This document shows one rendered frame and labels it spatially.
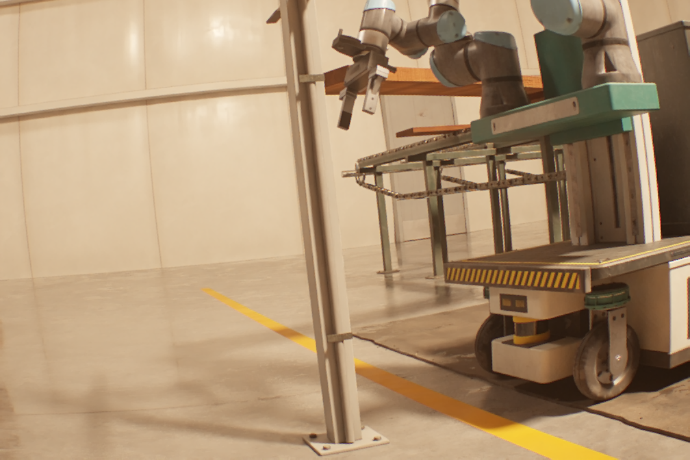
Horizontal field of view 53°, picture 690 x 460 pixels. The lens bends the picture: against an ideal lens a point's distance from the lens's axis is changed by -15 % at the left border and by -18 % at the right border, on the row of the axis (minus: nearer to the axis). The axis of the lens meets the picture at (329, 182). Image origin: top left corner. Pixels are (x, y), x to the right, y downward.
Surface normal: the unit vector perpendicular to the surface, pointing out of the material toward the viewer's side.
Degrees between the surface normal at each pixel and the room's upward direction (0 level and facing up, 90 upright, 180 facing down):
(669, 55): 90
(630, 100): 90
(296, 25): 90
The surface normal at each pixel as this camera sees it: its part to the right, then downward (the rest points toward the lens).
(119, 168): 0.25, -0.11
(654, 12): -0.93, 0.11
